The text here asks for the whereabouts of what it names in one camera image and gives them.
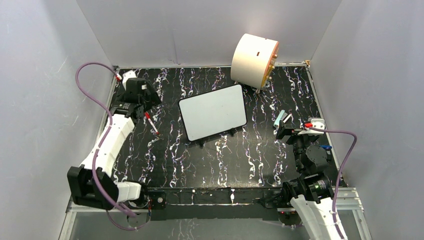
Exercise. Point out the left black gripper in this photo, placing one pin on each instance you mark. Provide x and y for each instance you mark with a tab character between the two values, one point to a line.
153	99

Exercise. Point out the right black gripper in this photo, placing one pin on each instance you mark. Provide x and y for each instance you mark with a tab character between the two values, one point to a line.
285	129

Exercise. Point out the red capped whiteboard marker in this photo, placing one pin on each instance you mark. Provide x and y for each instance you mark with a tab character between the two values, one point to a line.
151	123

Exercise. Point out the white whiteboard black frame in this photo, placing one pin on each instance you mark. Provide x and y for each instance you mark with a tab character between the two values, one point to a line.
211	113

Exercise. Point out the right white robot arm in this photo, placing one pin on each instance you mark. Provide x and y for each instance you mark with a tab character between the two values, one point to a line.
311	194

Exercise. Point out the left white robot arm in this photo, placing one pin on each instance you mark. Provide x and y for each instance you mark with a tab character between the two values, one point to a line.
91	183

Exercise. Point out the light blue whiteboard eraser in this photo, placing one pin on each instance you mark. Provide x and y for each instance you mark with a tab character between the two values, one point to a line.
282	118

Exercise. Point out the white cylindrical drum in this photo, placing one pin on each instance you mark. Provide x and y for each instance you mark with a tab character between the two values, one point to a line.
253	61

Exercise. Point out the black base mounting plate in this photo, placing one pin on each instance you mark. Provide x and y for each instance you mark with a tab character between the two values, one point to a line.
240	212

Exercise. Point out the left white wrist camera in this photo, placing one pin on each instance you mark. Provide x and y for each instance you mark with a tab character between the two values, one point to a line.
126	76

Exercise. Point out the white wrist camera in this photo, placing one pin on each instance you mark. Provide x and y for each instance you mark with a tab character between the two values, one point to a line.
126	76
313	127

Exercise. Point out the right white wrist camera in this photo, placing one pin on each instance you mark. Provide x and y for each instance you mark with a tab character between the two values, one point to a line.
313	127

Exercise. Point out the aluminium frame rail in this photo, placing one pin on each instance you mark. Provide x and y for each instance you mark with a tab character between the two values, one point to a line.
268	198

